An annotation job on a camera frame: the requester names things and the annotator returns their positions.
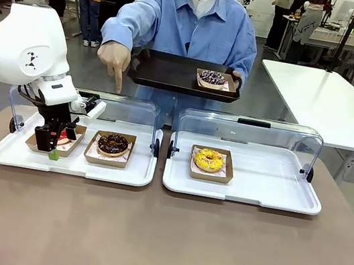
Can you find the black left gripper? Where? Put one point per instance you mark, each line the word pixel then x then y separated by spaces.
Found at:
pixel 55 115

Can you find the black rectangular serving tray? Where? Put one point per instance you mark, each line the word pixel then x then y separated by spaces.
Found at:
pixel 166 73

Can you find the chocolate rainbow sprinkle donut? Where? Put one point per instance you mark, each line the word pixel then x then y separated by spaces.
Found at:
pixel 207 75

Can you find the person's left forearm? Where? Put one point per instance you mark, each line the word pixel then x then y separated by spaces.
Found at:
pixel 244 55

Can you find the person's right forearm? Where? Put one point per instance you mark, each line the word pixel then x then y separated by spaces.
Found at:
pixel 127 22

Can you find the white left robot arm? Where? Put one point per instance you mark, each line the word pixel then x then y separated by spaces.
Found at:
pixel 25 46

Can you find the red glazed donut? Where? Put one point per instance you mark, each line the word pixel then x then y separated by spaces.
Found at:
pixel 64 141

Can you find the red donut in box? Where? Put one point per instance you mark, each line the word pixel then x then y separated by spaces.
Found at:
pixel 72 150

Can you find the chocolate glazed donut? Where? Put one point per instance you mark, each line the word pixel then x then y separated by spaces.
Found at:
pixel 106 146

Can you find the chocolate donut in box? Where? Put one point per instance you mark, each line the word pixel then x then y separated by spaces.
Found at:
pixel 104 160

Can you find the yellow glazed donut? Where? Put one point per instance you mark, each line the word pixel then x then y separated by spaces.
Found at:
pixel 201 162

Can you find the yellow donut in box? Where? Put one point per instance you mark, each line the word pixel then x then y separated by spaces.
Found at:
pixel 210 176

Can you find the person in blue shirt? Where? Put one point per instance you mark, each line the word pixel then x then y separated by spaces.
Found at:
pixel 197 34

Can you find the person in beige top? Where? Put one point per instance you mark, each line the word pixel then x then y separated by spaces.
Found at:
pixel 281 14

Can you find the person's right hand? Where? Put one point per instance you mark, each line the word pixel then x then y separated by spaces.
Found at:
pixel 113 57

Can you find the person's left hand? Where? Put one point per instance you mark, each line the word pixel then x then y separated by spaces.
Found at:
pixel 237 79

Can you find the white plastic serving tray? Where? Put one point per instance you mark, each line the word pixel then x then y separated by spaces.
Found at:
pixel 66 166
pixel 256 186

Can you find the clear hinged tray lid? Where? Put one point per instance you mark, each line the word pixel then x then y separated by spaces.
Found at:
pixel 281 136
pixel 132 115

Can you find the large white table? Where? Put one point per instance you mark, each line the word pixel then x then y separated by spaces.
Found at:
pixel 324 103

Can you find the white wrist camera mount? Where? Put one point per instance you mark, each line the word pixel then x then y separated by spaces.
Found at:
pixel 91 108

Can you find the black camera stand pole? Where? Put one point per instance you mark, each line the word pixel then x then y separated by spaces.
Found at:
pixel 348 35

